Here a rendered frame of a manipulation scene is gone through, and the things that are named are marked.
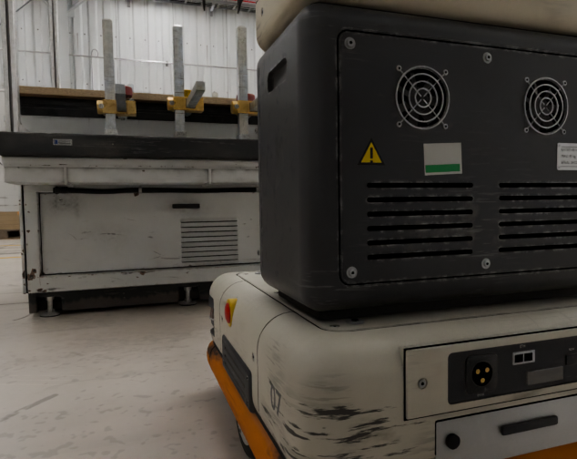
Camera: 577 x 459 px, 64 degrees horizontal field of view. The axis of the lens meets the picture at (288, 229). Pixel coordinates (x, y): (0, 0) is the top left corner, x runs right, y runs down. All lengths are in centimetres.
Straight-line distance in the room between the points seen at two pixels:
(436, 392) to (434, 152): 30
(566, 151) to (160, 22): 912
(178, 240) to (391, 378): 164
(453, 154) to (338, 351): 31
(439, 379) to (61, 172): 156
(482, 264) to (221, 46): 912
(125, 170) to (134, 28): 777
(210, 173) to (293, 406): 142
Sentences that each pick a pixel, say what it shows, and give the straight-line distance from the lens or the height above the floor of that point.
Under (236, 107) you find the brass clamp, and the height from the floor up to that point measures 83.
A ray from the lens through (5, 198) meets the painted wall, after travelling 922.
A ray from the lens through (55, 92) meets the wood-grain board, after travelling 208.
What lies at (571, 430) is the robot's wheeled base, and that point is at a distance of 77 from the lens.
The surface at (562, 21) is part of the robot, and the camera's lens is 86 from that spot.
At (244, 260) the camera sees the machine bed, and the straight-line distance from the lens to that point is 216.
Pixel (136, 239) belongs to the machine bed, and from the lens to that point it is 210.
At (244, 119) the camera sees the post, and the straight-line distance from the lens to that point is 192.
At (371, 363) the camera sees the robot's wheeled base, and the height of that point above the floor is 26.
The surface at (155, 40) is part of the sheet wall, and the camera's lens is 952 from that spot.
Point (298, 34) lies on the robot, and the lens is 63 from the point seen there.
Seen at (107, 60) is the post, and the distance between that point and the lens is 192.
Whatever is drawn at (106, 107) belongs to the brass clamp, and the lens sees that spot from 187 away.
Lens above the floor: 44
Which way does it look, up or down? 3 degrees down
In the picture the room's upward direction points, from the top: 1 degrees counter-clockwise
